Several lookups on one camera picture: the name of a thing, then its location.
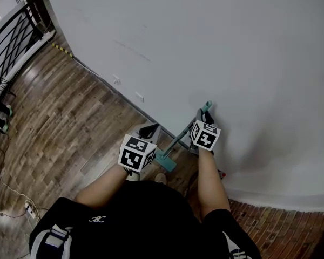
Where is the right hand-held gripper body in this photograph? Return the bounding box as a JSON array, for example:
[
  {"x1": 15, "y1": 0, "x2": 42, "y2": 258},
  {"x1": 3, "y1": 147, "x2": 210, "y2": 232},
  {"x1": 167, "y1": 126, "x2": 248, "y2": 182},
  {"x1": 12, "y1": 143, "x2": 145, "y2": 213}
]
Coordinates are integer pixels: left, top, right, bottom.
[{"x1": 188, "y1": 113, "x2": 221, "y2": 156}]

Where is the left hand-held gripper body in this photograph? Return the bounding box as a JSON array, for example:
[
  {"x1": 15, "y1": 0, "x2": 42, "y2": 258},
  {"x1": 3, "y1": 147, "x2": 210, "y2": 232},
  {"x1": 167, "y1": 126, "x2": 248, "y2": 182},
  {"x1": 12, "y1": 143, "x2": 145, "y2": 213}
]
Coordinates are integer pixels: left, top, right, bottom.
[{"x1": 117, "y1": 122, "x2": 161, "y2": 182}]

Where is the teal mop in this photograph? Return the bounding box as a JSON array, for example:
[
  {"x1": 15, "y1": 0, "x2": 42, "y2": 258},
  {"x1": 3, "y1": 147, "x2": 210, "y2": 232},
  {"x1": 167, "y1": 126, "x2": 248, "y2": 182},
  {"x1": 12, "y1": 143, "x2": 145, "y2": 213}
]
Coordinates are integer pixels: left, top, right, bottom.
[{"x1": 153, "y1": 100, "x2": 213, "y2": 173}]

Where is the person's left forearm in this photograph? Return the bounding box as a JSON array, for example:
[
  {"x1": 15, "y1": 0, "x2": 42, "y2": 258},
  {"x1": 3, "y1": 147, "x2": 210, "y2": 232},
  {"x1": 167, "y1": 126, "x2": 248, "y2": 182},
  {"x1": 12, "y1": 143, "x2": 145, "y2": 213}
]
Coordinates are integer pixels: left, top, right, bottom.
[{"x1": 74, "y1": 163, "x2": 134, "y2": 210}]

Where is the person's right forearm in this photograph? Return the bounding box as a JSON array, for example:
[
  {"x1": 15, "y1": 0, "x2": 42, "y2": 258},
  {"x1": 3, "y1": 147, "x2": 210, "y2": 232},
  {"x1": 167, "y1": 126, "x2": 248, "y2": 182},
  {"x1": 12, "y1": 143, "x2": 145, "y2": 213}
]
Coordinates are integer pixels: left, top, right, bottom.
[{"x1": 197, "y1": 147, "x2": 232, "y2": 222}]

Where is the person's beige shoe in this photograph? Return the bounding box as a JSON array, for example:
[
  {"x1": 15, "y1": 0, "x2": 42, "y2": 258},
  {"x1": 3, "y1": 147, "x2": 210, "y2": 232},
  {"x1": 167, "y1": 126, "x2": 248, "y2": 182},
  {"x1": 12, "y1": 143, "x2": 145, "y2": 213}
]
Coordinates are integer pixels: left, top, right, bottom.
[{"x1": 154, "y1": 172, "x2": 168, "y2": 185}]

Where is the person's black shirt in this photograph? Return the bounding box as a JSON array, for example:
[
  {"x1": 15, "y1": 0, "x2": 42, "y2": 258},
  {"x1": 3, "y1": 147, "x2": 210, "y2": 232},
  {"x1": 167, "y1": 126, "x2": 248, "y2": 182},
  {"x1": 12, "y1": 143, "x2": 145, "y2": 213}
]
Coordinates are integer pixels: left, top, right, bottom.
[{"x1": 29, "y1": 180, "x2": 262, "y2": 259}]

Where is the white power strip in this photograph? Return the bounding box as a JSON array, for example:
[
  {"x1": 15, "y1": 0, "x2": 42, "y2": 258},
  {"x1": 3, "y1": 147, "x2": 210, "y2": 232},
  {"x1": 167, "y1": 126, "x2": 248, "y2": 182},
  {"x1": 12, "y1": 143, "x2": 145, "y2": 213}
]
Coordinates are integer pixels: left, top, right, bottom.
[{"x1": 24, "y1": 202, "x2": 37, "y2": 219}]

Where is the black metal railing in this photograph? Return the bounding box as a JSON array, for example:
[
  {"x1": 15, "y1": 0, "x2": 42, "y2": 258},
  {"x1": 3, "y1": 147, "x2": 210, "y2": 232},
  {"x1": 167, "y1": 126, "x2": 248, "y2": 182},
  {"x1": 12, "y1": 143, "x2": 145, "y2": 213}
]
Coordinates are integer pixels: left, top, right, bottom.
[{"x1": 0, "y1": 0, "x2": 56, "y2": 102}]

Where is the dark cabinet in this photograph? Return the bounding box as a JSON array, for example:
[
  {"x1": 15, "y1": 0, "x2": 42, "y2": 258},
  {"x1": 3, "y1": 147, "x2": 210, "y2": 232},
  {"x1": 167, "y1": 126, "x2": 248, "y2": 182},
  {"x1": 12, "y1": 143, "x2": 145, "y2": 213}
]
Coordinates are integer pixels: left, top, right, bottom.
[{"x1": 21, "y1": 0, "x2": 57, "y2": 36}]

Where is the white cable along wall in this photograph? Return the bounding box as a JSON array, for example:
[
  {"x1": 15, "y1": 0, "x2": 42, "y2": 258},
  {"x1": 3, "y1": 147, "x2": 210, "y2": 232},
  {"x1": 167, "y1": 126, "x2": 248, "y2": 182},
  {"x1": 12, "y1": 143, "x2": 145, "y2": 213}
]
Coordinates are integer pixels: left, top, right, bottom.
[{"x1": 42, "y1": 17, "x2": 103, "y2": 81}]

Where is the yellow black cable cover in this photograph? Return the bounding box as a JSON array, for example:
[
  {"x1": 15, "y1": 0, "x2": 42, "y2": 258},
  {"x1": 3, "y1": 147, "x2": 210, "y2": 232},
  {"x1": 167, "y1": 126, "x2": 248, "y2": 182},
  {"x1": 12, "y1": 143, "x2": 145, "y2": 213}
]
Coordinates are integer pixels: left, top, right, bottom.
[{"x1": 51, "y1": 42, "x2": 75, "y2": 58}]

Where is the white harness strap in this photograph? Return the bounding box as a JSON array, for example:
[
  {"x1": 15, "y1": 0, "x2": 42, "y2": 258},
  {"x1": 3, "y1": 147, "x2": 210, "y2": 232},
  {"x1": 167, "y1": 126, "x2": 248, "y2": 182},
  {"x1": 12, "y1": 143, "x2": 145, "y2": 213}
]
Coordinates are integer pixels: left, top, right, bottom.
[
  {"x1": 29, "y1": 224, "x2": 74, "y2": 259},
  {"x1": 221, "y1": 230, "x2": 253, "y2": 259}
]

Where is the white floor cable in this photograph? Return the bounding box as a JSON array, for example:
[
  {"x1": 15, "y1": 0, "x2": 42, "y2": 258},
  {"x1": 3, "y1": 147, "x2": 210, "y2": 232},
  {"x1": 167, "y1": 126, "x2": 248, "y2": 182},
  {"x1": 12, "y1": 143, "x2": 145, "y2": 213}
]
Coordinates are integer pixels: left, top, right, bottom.
[{"x1": 0, "y1": 132, "x2": 41, "y2": 221}]

